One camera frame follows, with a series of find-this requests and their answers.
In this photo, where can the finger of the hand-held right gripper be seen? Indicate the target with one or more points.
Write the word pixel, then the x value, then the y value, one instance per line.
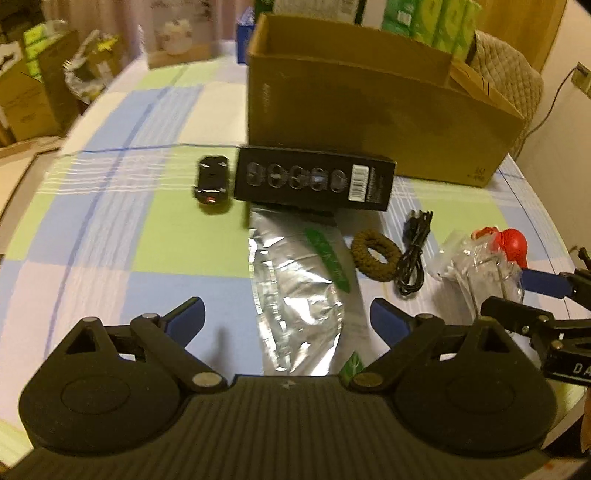
pixel 512 313
pixel 540 280

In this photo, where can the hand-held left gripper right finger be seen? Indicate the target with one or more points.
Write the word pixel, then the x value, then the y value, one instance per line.
pixel 385 319

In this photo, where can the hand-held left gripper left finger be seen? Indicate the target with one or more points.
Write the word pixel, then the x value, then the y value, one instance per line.
pixel 184 319

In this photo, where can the clear plastic bag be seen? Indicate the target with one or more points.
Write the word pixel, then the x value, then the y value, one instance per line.
pixel 466 263

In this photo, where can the silver foil pouch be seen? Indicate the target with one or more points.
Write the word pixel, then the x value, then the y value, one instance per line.
pixel 286 286

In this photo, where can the large brown cardboard box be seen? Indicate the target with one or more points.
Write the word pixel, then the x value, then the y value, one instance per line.
pixel 369 115

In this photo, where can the brown hair scrunchie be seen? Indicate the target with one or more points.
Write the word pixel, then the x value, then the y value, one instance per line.
pixel 391 251

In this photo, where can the checkered tablecloth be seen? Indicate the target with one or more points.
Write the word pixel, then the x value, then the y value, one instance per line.
pixel 115 230

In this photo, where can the black toy car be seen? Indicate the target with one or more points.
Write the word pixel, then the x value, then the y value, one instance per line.
pixel 211 182

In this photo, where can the long black product box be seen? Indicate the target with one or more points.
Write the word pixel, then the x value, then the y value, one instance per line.
pixel 304 159

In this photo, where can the beige quilted chair cover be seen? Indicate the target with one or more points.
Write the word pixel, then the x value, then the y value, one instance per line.
pixel 508 69

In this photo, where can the open brown cardboard box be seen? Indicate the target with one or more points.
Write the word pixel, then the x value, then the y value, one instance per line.
pixel 27 106

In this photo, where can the crumpled grey plastic bag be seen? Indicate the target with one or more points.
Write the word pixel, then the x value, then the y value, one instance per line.
pixel 87 62

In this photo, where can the green tissue multipack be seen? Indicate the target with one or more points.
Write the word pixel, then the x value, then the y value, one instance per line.
pixel 443 23

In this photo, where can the tall brown cardboard box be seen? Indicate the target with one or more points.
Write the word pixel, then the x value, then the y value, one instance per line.
pixel 57 74

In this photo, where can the white humidifier box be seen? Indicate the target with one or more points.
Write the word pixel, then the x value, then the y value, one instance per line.
pixel 180 41

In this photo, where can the blue flat box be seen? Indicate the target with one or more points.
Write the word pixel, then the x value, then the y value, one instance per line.
pixel 244 32

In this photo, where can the pink curtain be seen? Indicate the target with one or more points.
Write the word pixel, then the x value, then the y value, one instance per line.
pixel 138 18

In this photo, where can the green product box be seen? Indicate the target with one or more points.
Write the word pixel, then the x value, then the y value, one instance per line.
pixel 264 5

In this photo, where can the wall socket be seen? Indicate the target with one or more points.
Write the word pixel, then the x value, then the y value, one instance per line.
pixel 582 78

